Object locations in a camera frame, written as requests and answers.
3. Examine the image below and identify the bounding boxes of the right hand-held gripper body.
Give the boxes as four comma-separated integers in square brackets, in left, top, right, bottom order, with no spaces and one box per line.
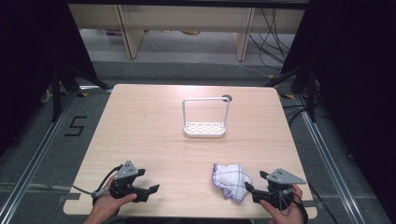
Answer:
[263,168,307,209]

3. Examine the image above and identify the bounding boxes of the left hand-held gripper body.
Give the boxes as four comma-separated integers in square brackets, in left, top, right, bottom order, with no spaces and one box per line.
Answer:
[109,160,139,201]

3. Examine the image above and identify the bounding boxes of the white checked dish cloth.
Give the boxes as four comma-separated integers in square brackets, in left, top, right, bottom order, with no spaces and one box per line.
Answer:
[212,162,253,203]

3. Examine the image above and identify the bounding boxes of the person's right hand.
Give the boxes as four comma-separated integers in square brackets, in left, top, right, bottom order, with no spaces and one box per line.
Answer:
[259,183,305,224]

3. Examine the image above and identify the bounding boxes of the person's left hand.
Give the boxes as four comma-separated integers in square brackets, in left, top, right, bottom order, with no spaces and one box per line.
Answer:
[92,177,138,218]

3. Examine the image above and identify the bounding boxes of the black metal stand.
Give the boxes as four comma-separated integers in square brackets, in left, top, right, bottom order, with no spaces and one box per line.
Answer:
[49,61,114,123]
[263,63,319,123]

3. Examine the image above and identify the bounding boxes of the black curtain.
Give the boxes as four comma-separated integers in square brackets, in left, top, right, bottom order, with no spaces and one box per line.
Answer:
[281,0,396,216]
[0,0,98,157]

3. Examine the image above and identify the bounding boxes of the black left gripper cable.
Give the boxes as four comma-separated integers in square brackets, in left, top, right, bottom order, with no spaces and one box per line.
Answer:
[72,164,124,200]

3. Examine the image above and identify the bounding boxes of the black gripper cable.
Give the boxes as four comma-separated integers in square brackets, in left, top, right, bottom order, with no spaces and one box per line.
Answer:
[72,164,124,200]
[279,186,310,224]

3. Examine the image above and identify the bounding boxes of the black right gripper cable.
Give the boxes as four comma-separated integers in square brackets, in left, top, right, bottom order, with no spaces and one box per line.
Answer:
[279,186,310,224]

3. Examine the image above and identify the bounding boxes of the aluminium floor rail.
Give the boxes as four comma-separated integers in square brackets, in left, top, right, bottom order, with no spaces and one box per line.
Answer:
[293,92,370,224]
[0,91,78,224]

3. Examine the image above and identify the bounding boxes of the thin white floor cable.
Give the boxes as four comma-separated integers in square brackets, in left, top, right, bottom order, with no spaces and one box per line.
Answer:
[234,63,273,79]

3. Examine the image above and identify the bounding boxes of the bundle of black hanging cables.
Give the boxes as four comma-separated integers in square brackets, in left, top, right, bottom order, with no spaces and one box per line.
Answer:
[247,7,297,71]

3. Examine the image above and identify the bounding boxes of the light wooden desk frame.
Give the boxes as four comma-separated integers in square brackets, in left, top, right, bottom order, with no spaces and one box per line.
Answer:
[68,3,306,62]

